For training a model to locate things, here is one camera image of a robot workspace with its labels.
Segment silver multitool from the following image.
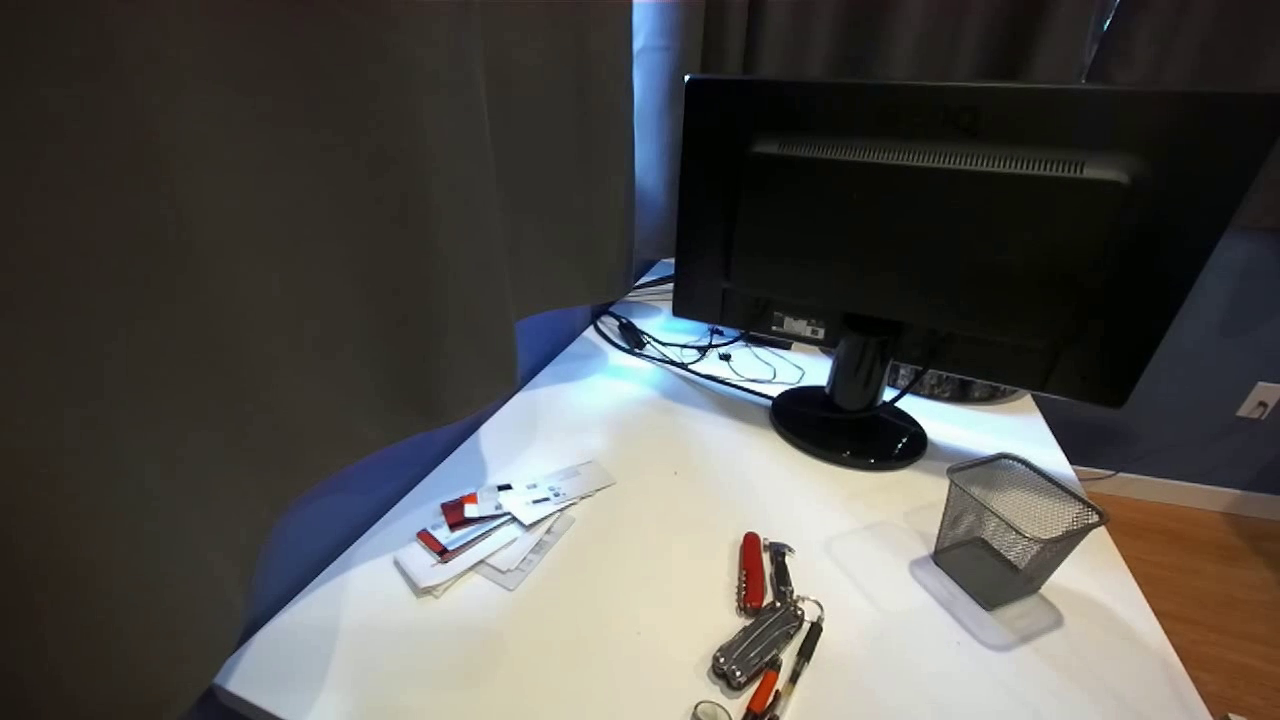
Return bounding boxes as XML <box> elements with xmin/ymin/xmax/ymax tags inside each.
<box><xmin>707</xmin><ymin>595</ymin><xmax>813</xmax><ymax>694</ymax></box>

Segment black mesh pencil cup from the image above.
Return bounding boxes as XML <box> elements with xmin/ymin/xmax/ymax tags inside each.
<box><xmin>928</xmin><ymin>451</ymin><xmax>1107</xmax><ymax>616</ymax></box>

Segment red handled pliers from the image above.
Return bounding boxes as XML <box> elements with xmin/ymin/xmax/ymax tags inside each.
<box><xmin>740</xmin><ymin>601</ymin><xmax>830</xmax><ymax>720</ymax></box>

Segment blue chair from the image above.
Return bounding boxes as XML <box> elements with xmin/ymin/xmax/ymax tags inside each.
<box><xmin>235</xmin><ymin>301</ymin><xmax>603</xmax><ymax>644</ymax></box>

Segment black monitor with round stand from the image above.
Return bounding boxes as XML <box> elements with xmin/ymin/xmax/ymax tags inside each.
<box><xmin>667</xmin><ymin>73</ymin><xmax>1280</xmax><ymax>471</ymax></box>

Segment white wall outlet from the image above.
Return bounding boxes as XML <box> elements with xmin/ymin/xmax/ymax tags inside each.
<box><xmin>1233</xmin><ymin>377</ymin><xmax>1280</xmax><ymax>428</ymax></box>

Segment grey curtain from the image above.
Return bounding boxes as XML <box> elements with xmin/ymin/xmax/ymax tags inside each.
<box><xmin>0</xmin><ymin>0</ymin><xmax>1280</xmax><ymax>720</ymax></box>

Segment small red and white card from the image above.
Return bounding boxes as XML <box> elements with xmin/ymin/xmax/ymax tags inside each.
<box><xmin>434</xmin><ymin>489</ymin><xmax>508</xmax><ymax>536</ymax></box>

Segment black monitor cables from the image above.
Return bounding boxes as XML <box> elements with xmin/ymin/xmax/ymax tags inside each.
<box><xmin>589</xmin><ymin>273</ymin><xmax>816</xmax><ymax>404</ymax></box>

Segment red pocket knife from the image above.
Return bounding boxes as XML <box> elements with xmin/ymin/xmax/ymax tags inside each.
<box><xmin>733</xmin><ymin>526</ymin><xmax>776</xmax><ymax>618</ymax></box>

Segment clear plastic coaster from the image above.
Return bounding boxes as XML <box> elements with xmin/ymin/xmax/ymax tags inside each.
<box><xmin>906</xmin><ymin>548</ymin><xmax>1069</xmax><ymax>656</ymax></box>

